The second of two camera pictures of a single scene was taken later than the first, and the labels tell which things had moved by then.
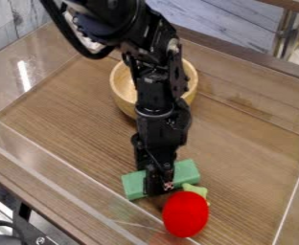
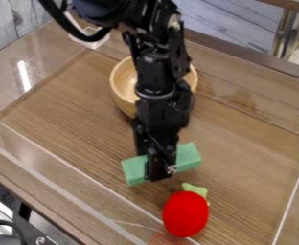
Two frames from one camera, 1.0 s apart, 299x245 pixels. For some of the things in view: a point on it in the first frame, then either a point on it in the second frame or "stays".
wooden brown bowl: [125, 90] stays
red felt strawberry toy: [185, 211] stays
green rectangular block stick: [184, 174] to [188, 158]
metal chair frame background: [288, 33] stays
